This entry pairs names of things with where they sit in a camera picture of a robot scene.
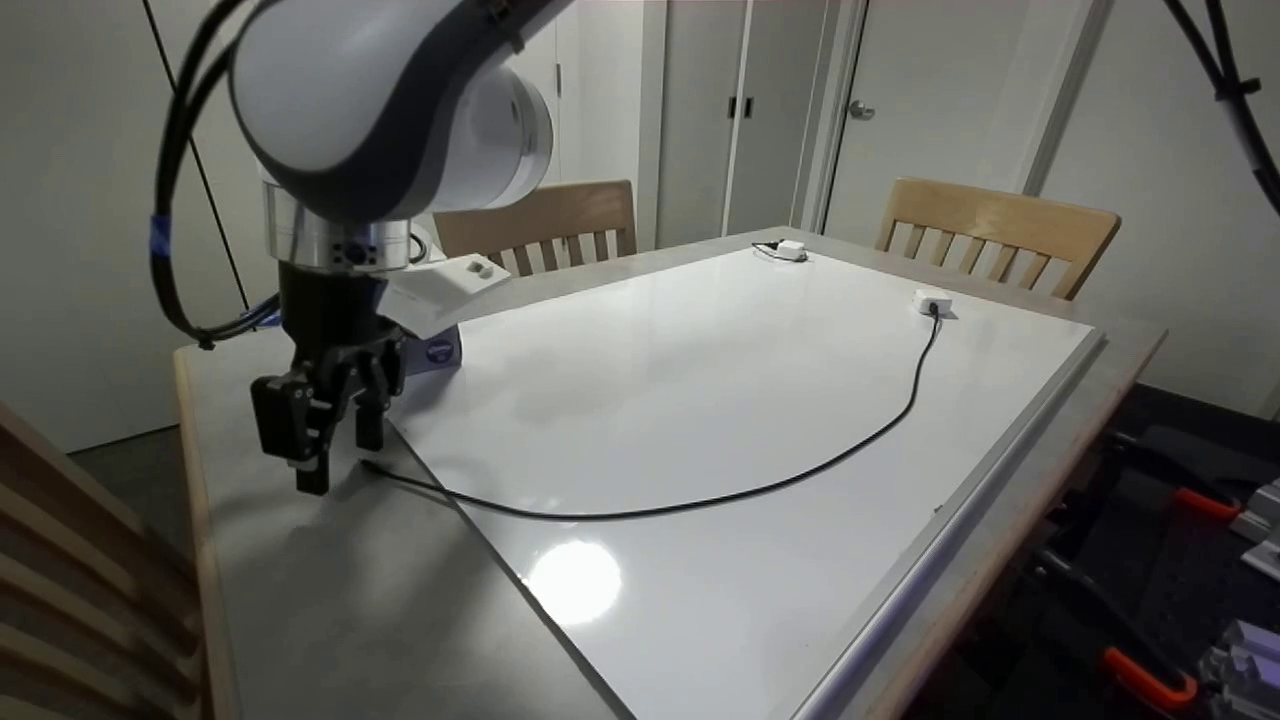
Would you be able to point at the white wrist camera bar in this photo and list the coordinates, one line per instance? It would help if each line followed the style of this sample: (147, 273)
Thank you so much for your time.
(445, 287)

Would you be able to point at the small aluminium blocks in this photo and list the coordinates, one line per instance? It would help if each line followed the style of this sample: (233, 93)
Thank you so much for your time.
(1260, 523)

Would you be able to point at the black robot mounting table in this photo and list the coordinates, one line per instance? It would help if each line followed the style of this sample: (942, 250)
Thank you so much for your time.
(1161, 592)

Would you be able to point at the light wooden slatted chair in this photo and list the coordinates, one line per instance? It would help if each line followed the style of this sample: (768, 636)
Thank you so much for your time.
(54, 534)
(1000, 213)
(586, 213)

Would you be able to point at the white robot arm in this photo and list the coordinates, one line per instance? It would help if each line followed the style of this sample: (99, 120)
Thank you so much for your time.
(375, 93)

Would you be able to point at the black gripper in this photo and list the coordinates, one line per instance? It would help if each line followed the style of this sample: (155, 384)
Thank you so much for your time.
(334, 323)

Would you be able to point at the white closet door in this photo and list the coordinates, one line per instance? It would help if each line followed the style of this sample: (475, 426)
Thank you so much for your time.
(696, 120)
(782, 120)

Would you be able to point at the large white whiteboard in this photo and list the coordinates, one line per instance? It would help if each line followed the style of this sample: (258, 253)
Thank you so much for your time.
(694, 372)

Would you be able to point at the purple tissue box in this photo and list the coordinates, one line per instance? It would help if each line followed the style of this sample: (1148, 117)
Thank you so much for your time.
(438, 356)

